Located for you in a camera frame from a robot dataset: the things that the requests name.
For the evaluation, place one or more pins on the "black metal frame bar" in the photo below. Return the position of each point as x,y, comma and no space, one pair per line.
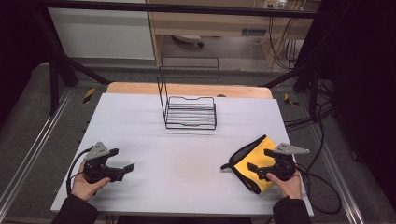
186,8

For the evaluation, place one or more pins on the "person's left hand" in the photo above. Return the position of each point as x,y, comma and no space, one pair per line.
82,188

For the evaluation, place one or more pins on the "black curtain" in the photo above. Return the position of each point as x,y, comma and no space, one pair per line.
367,77
18,46

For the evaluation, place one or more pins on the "aluminium floor rail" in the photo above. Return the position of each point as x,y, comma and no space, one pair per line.
337,174
34,146

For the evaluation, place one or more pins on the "white power strip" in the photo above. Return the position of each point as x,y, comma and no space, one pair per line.
275,3

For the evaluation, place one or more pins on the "white cabinet panel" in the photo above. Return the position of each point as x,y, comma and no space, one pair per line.
102,34

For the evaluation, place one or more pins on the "yellow towel with black trim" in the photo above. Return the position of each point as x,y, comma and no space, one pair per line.
249,155

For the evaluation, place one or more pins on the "white table board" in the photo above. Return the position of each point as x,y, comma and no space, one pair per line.
174,155

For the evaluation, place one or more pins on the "person's right hand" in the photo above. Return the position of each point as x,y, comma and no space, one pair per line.
289,188

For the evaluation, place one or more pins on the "yellow and black tape strip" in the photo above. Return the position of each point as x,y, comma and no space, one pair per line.
89,95
290,100

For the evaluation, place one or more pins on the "light wooden desk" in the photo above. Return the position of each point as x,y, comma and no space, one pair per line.
218,25

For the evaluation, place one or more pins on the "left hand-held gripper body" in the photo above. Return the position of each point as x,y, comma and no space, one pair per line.
96,155

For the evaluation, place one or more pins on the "black metal frame post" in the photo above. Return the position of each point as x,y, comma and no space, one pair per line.
53,84
313,90

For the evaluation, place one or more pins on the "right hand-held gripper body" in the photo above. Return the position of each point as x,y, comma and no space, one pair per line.
285,165

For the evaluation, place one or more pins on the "light wooden table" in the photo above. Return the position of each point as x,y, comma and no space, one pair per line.
186,88

